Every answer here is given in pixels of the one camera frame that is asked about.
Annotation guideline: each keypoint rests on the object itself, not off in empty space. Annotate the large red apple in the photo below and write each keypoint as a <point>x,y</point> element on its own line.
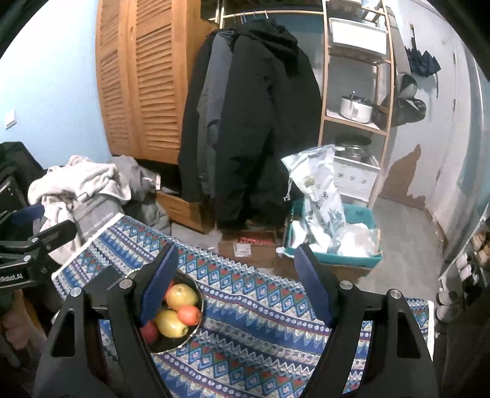
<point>150,331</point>

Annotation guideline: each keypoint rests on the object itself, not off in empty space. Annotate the white cooking pot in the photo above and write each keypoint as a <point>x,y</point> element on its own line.
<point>356,109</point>

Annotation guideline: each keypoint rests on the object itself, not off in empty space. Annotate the clear glass bowl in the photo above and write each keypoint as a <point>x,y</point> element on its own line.
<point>168,344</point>

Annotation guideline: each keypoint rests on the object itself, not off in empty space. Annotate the yellow-green pear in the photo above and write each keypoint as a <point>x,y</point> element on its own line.
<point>182,296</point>

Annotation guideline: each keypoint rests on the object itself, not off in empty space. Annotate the blue patterned tablecloth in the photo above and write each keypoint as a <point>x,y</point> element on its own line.
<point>249,306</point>

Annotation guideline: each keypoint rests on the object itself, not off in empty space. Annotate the black hanging coat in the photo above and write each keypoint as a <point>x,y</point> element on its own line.
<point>260,114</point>

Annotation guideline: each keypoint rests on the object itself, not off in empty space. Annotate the black hanging bag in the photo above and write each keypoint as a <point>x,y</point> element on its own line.
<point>407,103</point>

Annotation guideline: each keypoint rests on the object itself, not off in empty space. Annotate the small cardboard box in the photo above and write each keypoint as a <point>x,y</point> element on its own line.
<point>249,252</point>

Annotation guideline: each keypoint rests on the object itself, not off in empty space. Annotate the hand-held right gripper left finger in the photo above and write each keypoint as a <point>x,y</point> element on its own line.
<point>159,285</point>

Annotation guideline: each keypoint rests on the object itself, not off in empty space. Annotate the shoe rack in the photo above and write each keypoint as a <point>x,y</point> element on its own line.
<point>472,248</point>

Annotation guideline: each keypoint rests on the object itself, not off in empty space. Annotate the steel steamer pot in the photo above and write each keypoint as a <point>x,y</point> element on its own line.
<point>352,147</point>

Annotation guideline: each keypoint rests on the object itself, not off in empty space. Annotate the pile of grey clothes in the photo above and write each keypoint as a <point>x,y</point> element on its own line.
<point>76,176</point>

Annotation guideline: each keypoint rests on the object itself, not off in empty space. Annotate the wooden shelf unit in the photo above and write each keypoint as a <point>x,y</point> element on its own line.
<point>356,128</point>

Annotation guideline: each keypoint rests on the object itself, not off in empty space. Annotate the yellow lemon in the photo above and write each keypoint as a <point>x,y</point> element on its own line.
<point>170,323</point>

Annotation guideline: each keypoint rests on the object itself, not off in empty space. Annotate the medium orange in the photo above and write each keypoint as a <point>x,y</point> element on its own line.
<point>189,314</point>

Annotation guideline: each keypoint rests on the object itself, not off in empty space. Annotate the teal plastic crate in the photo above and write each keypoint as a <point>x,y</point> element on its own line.
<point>344,260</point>

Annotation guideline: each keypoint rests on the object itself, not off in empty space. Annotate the white shoe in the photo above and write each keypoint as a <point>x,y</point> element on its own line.
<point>446,308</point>

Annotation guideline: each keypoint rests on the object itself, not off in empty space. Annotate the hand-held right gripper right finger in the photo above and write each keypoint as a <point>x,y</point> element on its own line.
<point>312,287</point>

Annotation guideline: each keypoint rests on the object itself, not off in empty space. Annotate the white printed rice bag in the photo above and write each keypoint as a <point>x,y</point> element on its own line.
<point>317,191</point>

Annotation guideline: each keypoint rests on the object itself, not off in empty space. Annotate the white door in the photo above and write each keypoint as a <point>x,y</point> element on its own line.
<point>455,134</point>

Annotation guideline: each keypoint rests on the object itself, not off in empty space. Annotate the white patterned storage box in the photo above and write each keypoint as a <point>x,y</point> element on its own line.
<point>354,178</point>

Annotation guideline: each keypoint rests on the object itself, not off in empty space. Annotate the dark cloth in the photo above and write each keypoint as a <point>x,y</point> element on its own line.
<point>15,164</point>

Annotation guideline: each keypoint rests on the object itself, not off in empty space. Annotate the grey printed garment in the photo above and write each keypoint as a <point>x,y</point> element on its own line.
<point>95,218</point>

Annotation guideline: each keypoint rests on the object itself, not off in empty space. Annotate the grey crumpled jacket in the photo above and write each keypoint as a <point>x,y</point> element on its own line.
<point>145,214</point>

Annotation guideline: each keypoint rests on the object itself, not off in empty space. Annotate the white wall switch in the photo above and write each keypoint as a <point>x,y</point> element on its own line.
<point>10,118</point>

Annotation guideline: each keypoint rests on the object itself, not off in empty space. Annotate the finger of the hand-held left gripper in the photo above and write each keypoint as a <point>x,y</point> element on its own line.
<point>28,213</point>
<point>53,233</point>

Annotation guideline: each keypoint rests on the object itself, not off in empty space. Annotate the white plastic bin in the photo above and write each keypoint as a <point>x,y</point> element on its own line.
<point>356,36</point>

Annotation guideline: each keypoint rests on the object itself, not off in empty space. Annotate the dark blue umbrella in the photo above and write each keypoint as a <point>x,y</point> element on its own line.
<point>423,63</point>

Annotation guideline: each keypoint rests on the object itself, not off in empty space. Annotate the grey hanging jacket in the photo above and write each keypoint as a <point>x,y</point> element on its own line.
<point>212,95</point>

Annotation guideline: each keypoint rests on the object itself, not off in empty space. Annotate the clear plastic bags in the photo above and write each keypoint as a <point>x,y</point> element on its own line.
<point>356,239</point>

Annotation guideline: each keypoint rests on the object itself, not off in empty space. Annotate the wooden drawer box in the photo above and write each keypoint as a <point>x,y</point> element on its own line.
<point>180,208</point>

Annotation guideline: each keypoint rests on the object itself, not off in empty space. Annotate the wooden louvered wardrobe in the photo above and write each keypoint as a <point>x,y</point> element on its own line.
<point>153,76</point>

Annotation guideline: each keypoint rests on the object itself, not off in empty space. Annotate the person's left hand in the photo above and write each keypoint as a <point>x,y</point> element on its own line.
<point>19,321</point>

